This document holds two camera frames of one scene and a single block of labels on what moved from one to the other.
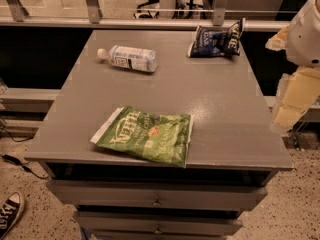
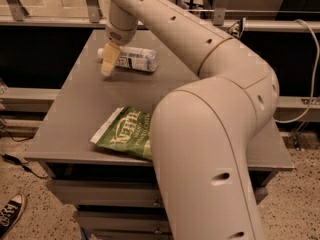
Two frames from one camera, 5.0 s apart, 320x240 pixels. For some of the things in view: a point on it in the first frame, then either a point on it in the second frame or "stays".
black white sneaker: x=10 y=211 stays
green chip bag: x=163 y=138 stays
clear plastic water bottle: x=130 y=57 stays
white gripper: x=305 y=37 to x=118 y=37
